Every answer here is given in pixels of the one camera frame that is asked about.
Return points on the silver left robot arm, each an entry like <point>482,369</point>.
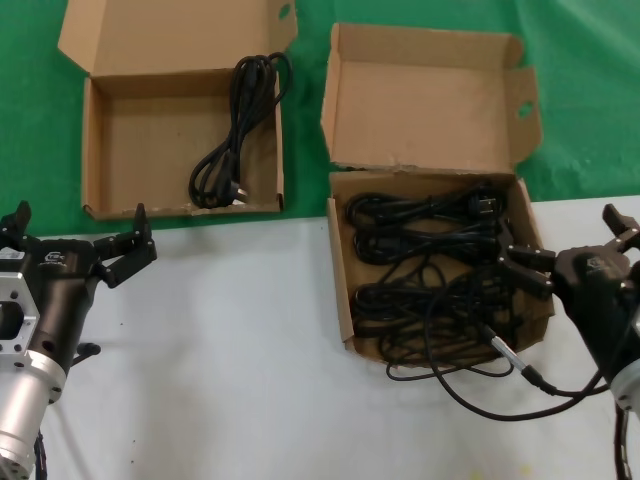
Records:
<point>25,400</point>

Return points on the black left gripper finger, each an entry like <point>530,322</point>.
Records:
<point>130,255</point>
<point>15,230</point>

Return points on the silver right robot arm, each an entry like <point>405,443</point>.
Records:
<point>627,385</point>

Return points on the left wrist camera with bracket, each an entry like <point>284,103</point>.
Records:
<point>27,320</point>

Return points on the cardboard box with intact lid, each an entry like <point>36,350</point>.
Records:
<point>150,150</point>

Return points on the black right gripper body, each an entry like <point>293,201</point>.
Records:
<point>600,300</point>

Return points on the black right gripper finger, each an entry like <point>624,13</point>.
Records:
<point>530,265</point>
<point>627,230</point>

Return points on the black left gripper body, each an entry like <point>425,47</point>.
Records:
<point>65,290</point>

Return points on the cardboard box with torn lid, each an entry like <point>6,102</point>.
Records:
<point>425,110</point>

